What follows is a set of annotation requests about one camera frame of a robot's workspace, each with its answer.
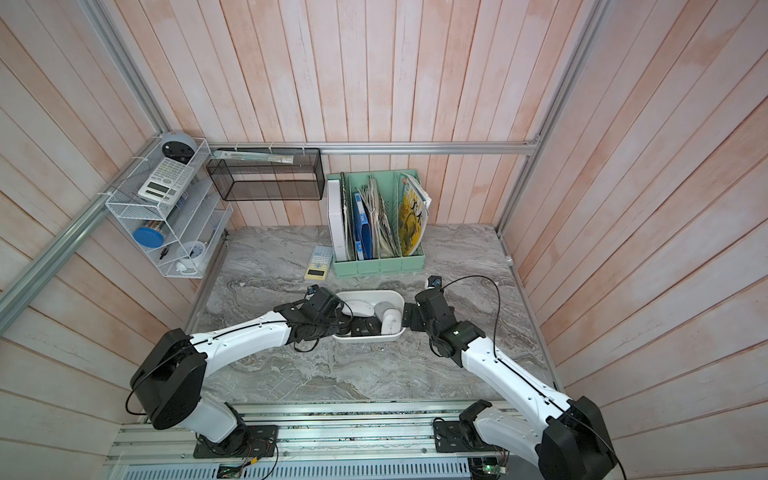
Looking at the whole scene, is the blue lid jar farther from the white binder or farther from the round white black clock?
the white binder

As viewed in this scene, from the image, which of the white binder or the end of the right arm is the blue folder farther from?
the end of the right arm

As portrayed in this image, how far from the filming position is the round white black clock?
81 centimetres

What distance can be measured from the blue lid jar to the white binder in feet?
1.53

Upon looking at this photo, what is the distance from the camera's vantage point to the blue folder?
3.12 feet

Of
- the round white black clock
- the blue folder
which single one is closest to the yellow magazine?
the blue folder

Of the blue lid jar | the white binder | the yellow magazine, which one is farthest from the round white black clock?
the yellow magazine

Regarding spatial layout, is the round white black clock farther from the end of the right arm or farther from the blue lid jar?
the end of the right arm

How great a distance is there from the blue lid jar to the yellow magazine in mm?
740

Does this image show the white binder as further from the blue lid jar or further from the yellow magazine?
the blue lid jar
